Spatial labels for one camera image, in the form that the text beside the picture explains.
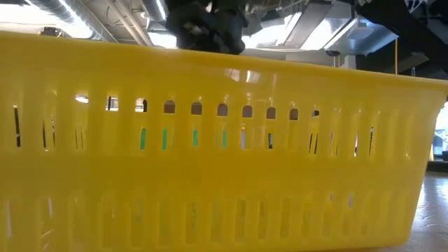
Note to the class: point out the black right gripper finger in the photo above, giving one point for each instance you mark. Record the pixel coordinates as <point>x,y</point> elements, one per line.
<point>194,43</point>
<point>229,46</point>

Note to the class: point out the yellow plastic basket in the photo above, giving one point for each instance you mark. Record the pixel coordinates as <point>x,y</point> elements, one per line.
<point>224,182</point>

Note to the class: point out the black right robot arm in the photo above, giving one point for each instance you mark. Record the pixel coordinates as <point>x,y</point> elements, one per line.
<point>413,31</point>

